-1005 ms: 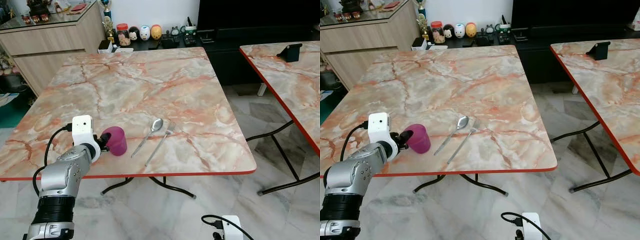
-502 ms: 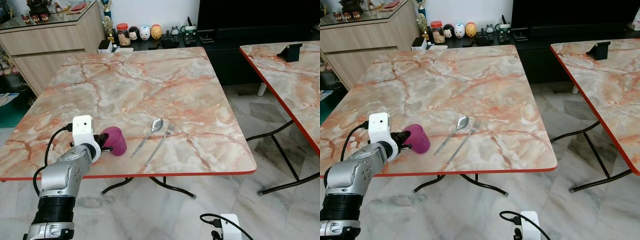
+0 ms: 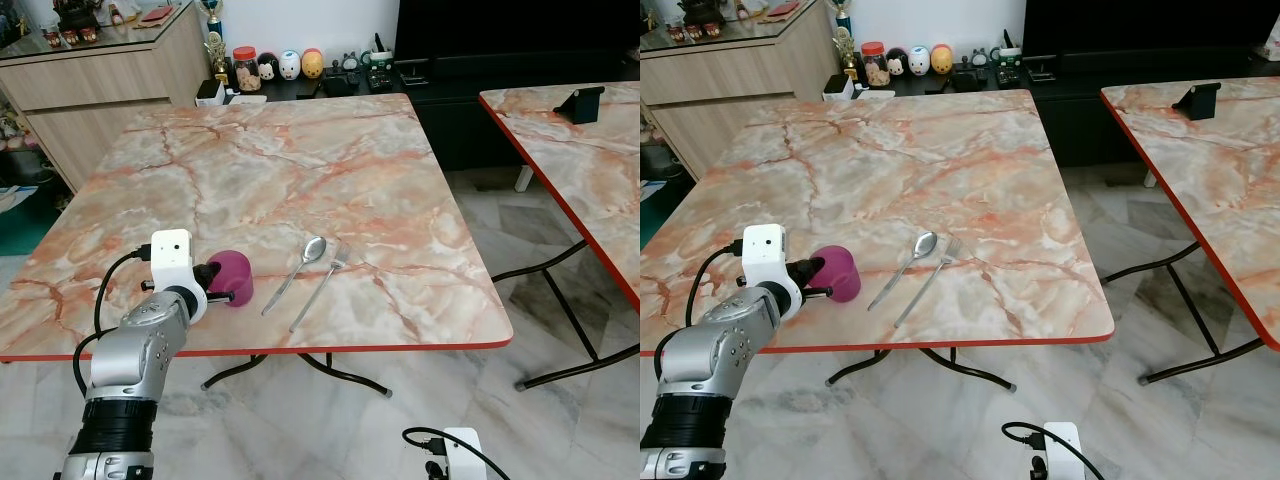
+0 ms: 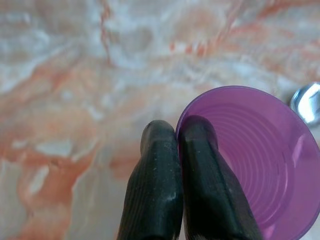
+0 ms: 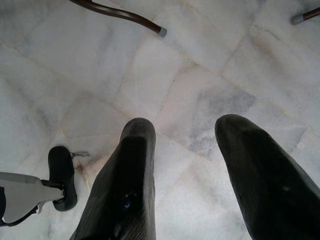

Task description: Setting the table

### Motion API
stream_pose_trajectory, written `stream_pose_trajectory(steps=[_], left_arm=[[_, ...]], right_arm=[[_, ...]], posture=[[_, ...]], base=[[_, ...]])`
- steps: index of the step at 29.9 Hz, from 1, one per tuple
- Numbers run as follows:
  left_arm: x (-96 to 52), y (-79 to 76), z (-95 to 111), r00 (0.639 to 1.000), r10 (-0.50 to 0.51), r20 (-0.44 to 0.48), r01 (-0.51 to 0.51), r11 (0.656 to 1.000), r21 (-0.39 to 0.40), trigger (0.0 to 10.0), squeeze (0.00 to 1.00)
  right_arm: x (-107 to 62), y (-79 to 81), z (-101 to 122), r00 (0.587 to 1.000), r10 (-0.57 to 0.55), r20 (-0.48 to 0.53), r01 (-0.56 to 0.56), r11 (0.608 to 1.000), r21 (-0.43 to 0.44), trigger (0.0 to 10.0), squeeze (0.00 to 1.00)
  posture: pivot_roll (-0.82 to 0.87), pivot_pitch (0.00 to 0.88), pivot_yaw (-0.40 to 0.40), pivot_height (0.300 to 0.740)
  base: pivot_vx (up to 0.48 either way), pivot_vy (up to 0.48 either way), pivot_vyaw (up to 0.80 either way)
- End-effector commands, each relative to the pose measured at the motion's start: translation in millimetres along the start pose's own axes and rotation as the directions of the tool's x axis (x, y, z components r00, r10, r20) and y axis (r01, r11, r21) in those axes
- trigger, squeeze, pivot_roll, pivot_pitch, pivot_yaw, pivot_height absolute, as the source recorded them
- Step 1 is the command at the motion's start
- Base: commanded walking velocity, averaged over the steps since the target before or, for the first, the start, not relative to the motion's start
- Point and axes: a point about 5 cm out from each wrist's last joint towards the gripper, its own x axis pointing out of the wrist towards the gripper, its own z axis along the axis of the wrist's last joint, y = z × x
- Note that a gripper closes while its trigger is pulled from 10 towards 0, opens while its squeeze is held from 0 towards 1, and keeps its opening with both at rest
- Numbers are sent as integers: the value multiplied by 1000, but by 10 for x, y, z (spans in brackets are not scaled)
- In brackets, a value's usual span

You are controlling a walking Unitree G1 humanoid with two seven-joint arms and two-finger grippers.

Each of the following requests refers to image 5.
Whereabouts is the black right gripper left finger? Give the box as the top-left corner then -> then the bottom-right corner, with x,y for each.
69,117 -> 157,240

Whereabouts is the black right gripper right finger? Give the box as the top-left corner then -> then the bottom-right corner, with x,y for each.
214,114 -> 320,240

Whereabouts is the black robot foot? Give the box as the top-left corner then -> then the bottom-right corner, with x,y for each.
47,146 -> 78,212

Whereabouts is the silver robot leg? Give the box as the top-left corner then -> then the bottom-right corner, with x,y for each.
0,171 -> 66,228

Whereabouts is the dark brown straight chair leg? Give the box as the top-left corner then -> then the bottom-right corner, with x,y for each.
291,7 -> 320,26

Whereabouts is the dark brown curved chair leg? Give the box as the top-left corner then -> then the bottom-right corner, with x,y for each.
68,0 -> 168,38

